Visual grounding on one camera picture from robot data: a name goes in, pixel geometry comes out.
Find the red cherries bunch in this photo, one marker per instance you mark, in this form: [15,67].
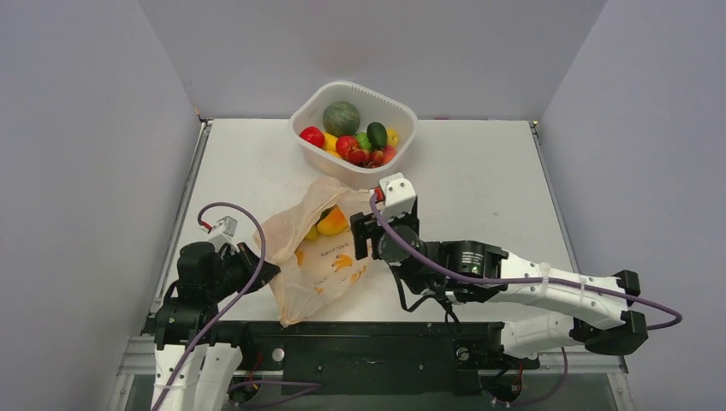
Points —
[370,159]

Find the yellow orange mango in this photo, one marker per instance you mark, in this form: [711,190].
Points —
[332,222]

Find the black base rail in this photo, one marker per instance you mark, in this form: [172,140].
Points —
[378,358]

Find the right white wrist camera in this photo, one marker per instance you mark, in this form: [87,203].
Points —
[396,195]

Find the red apple left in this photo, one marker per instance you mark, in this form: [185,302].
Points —
[313,136]

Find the yellow fruit in tub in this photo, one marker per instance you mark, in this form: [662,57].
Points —
[329,146]

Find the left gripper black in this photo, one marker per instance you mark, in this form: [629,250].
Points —
[246,256]

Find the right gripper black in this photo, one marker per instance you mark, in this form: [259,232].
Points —
[362,234]

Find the dark green avocado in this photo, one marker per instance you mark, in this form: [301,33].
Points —
[377,135]

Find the white plastic tub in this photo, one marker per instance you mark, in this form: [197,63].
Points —
[372,106]

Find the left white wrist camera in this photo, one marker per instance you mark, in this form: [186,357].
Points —
[221,234]

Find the red apple centre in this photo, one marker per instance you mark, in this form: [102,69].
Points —
[345,144]

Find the yellow lemon right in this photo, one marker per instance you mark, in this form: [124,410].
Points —
[392,137]

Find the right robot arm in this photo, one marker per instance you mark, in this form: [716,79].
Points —
[592,312]

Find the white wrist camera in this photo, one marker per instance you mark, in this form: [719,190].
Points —
[396,195]
[221,234]

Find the red apple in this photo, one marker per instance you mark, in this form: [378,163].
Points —
[345,144]
[313,136]

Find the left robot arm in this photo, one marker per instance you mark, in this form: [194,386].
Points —
[196,353]

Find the orange translucent plastic bag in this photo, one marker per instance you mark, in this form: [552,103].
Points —
[313,273]

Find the round green melon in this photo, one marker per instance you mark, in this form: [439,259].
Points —
[341,118]

